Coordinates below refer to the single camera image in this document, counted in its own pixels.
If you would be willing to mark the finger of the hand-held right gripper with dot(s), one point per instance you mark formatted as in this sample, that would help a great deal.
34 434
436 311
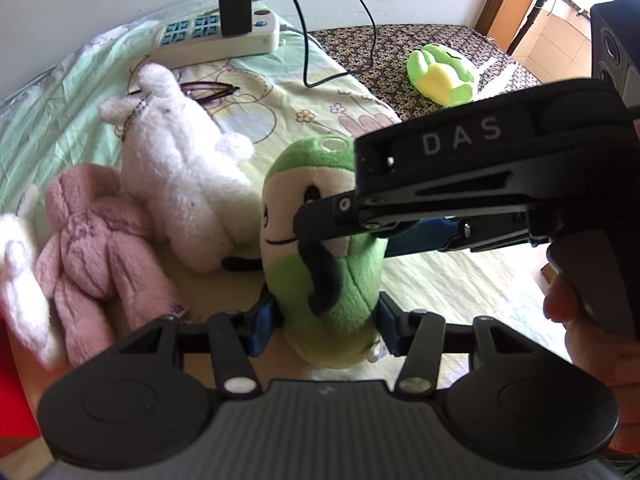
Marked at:
325 220
425 237

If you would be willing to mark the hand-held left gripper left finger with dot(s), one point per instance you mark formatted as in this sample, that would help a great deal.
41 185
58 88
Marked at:
261 327

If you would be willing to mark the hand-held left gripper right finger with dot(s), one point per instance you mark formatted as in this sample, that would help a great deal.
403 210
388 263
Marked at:
391 330

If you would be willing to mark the green and white plush toy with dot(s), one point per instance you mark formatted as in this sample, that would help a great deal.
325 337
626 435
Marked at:
340 285

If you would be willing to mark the person's right hand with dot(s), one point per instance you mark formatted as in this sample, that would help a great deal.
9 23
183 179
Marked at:
600 375

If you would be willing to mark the green and yellow frog plush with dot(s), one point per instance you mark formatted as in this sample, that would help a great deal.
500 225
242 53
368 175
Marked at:
442 77

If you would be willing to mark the white plush bunny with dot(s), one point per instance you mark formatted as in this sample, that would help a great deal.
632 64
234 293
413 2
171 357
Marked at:
175 170

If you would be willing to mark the dark patterned blanket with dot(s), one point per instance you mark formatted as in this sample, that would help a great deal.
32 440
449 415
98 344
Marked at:
380 55

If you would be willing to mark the purple-framed eyeglasses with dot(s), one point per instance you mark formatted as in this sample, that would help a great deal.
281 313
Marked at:
210 91

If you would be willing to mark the pink plush bunny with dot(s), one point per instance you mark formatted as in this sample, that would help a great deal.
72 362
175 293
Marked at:
90 240

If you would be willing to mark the white power strip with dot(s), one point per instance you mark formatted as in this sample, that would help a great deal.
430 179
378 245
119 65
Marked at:
200 35

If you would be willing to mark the small white plush toy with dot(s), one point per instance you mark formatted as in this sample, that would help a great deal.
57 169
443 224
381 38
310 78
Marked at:
20 285

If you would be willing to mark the red box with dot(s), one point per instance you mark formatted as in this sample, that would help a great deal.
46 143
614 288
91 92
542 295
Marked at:
15 385

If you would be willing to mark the green printed bedsheet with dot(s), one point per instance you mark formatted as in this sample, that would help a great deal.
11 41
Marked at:
60 110

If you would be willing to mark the wooden door frame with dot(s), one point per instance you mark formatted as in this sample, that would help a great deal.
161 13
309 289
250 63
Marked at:
500 0

